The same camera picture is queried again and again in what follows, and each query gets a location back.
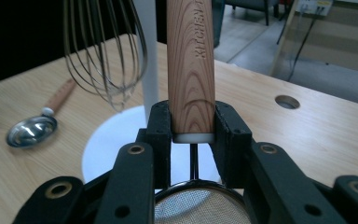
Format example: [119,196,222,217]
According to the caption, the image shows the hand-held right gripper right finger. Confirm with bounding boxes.
[213,101,256,189]

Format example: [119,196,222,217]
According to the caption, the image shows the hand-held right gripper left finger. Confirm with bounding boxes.
[136,100,172,190]

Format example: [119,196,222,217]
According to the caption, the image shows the white hook stand rack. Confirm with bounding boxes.
[81,0,222,191]

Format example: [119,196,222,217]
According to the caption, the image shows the wooden handled metal spoon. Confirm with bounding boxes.
[6,77,77,149]

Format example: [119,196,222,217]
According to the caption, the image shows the teal handled wire whisk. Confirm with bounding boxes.
[62,0,149,114]

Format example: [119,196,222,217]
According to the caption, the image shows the wooden handled mesh strainer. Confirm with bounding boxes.
[153,0,253,224]

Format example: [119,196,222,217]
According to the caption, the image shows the dark cabinet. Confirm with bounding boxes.
[211,0,227,49]

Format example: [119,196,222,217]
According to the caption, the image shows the dark chair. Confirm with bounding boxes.
[224,0,282,26]

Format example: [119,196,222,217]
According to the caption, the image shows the white power strip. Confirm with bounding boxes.
[295,0,334,17]

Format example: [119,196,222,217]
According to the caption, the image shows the thin black hanging cable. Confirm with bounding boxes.
[287,12,322,82]

